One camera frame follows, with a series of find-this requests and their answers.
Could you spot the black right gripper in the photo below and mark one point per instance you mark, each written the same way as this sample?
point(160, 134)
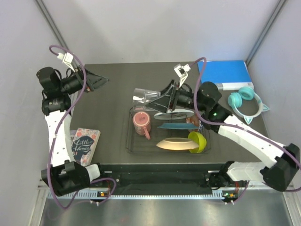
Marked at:
point(161, 104)

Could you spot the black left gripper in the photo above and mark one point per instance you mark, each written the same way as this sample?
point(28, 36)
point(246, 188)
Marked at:
point(94, 81)

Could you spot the white watermelon plate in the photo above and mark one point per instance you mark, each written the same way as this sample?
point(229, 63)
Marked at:
point(176, 114)

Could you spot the clear glass cup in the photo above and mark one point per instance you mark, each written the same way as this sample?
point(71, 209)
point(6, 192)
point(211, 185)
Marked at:
point(141, 97)

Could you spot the teal scalloped plate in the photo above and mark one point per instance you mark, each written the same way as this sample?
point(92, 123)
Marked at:
point(184, 126)

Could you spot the pink mug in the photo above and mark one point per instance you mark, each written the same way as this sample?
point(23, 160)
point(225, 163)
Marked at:
point(142, 124)

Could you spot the red blue patterned bowl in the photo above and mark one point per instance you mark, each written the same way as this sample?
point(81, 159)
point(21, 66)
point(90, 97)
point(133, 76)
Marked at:
point(196, 122)

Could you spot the beige floral plate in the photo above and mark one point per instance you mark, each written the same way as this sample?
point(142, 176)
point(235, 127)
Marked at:
point(176, 143)

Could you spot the lime green bowl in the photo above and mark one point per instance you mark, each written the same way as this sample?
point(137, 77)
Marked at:
point(199, 139)

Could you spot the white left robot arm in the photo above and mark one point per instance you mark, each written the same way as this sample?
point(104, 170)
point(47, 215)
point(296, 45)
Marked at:
point(63, 174)

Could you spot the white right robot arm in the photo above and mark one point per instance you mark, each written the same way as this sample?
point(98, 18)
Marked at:
point(278, 164)

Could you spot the Little Women book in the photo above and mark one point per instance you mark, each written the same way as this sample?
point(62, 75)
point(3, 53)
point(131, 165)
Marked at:
point(83, 144)

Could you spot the blue clip file folder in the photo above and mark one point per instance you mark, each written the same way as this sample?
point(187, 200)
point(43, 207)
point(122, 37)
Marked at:
point(227, 75)

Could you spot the teal cat-ear headphones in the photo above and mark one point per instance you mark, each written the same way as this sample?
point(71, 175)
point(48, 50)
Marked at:
point(235, 101)

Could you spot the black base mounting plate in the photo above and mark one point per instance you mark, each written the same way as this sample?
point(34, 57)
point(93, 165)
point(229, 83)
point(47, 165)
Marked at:
point(202, 174)

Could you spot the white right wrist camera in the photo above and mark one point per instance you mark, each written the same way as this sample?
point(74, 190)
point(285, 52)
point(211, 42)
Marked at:
point(182, 72)

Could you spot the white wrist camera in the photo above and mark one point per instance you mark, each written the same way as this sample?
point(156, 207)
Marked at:
point(182, 72)
point(67, 60)

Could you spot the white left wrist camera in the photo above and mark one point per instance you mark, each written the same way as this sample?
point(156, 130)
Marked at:
point(67, 60)

